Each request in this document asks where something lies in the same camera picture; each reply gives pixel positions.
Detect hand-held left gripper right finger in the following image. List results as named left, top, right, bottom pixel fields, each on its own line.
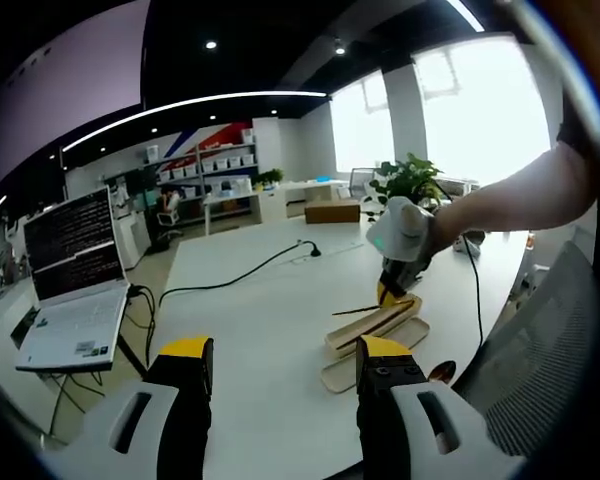
left=354, top=334, right=526, bottom=480

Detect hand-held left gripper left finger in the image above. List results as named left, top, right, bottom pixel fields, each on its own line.
left=44, top=337, right=215, bottom=480

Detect beige cutlery case lid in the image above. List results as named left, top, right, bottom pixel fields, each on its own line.
left=320, top=319, right=430, bottom=394

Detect beige cutlery case base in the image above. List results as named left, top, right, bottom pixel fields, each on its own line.
left=324, top=293, right=424, bottom=359

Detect brown wooden spoon utensil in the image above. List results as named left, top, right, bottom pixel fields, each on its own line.
left=427, top=359, right=458, bottom=386

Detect large green leafy plant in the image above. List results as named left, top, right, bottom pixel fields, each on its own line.
left=369, top=153, right=445, bottom=212

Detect grey chair back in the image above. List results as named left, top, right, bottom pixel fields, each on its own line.
left=350, top=167, right=389, bottom=200

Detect brown cardboard box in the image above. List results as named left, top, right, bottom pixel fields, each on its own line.
left=304, top=198, right=361, bottom=225

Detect white low cabinet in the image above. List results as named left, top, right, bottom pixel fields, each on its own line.
left=259, top=180, right=352, bottom=221

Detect grey mesh office chair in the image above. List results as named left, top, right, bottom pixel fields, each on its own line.
left=452, top=239, right=600, bottom=457

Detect small green plant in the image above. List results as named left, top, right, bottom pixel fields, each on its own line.
left=251, top=168, right=285, bottom=191

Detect white laptop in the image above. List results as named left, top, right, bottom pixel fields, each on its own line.
left=15, top=185, right=131, bottom=374

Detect white table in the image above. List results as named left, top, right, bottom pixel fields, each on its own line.
left=202, top=191, right=262, bottom=237

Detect row of white storage bins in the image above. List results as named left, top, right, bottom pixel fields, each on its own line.
left=157, top=152, right=256, bottom=184

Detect person's dark shirt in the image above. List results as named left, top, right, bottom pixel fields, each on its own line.
left=557, top=29, right=600, bottom=169

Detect grey storage shelf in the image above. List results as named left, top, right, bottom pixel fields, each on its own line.
left=143, top=142, right=260, bottom=224

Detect long ceiling light strip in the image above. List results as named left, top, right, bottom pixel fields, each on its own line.
left=61, top=90, right=330, bottom=154

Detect large hanging monitor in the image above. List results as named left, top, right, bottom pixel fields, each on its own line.
left=0, top=0, right=152, bottom=194

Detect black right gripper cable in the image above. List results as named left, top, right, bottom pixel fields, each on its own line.
left=458, top=239, right=485, bottom=347

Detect black laptop cables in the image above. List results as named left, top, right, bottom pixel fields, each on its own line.
left=128, top=283, right=157, bottom=364

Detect black power cable with plug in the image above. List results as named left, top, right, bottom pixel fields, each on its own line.
left=158, top=239, right=323, bottom=309

